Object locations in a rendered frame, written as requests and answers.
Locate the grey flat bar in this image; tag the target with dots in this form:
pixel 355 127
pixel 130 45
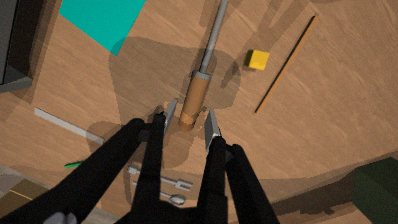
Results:
pixel 68 126

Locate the grey metal spoon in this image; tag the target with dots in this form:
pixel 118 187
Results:
pixel 176 199

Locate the teal square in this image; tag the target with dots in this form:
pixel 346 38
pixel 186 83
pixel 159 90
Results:
pixel 106 21

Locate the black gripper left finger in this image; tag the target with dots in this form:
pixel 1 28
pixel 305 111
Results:
pixel 72 200

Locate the grey combination wrench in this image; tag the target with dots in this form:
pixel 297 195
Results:
pixel 134 169

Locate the yellow cube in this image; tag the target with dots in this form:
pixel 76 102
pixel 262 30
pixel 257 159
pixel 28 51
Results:
pixel 256 59

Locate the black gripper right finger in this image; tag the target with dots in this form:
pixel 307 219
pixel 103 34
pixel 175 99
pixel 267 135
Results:
pixel 251 203

